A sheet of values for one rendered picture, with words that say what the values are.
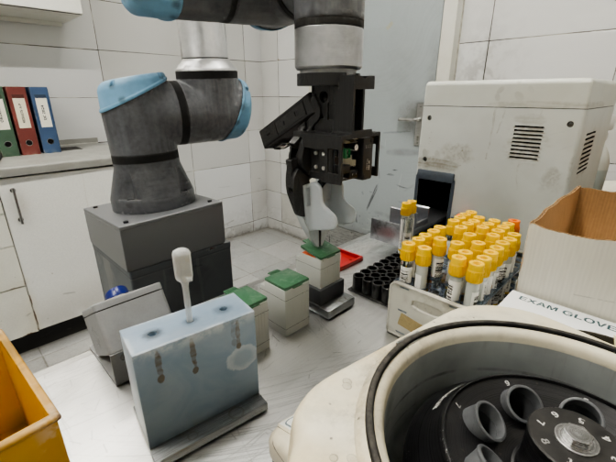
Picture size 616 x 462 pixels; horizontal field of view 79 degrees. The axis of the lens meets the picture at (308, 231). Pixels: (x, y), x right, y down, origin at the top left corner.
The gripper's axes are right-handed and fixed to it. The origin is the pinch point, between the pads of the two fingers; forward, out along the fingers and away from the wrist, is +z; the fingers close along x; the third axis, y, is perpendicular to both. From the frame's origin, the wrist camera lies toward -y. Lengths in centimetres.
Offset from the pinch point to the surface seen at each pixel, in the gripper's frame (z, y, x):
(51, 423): -0.1, 10.1, -32.6
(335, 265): 3.7, 3.0, 0.9
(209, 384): 5.2, 8.6, -21.9
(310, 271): 4.3, 1.2, -2.0
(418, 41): -44, -80, 165
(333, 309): 8.4, 5.1, -1.8
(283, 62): -40, -195, 171
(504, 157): -7.2, 10.4, 38.2
